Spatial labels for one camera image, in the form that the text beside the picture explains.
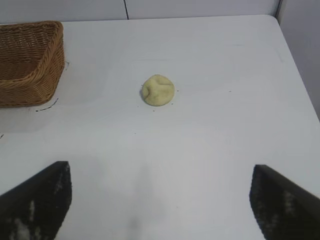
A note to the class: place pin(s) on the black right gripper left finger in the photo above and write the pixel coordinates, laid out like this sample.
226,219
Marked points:
35,205

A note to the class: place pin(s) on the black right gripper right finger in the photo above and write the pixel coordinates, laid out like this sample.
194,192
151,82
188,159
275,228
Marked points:
282,205

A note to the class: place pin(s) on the pale yellow egg yolk pastry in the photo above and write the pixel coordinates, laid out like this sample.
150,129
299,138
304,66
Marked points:
158,91

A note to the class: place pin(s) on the brown woven wicker basket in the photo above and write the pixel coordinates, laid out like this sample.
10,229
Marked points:
30,62

